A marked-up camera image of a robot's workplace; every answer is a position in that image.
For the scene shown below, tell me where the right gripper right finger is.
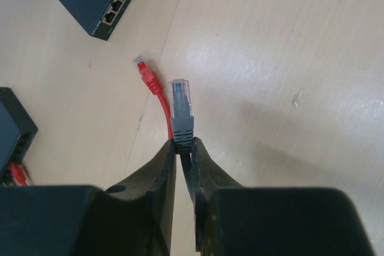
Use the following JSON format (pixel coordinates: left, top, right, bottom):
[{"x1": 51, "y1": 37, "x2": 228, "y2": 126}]
[{"x1": 191, "y1": 138, "x2": 374, "y2": 255}]

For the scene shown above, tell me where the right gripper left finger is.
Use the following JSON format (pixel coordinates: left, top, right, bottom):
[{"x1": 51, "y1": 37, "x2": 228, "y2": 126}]
[{"x1": 1, "y1": 140, "x2": 176, "y2": 255}]

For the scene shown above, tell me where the grey ethernet cable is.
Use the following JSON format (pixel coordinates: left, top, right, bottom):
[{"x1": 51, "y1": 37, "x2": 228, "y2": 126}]
[{"x1": 167, "y1": 79, "x2": 196, "y2": 206}]

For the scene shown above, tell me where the red ethernet cable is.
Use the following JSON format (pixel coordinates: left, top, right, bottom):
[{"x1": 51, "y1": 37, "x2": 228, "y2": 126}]
[{"x1": 8, "y1": 55, "x2": 175, "y2": 186}]

